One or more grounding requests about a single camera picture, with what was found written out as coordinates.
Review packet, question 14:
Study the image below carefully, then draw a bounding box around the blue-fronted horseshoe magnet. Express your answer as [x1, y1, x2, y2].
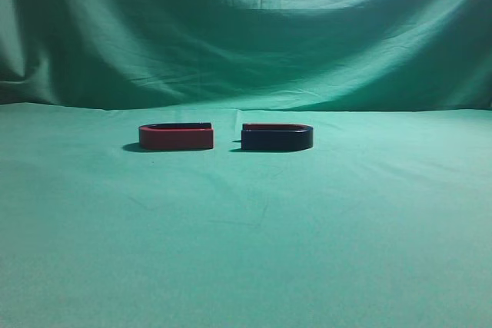
[241, 123, 314, 151]

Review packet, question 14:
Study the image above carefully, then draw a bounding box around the red-fronted horseshoe magnet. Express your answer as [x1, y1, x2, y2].
[138, 122, 214, 151]

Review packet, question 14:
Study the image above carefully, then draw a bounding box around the green cloth backdrop and cover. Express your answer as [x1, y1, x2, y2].
[1, 0, 491, 327]

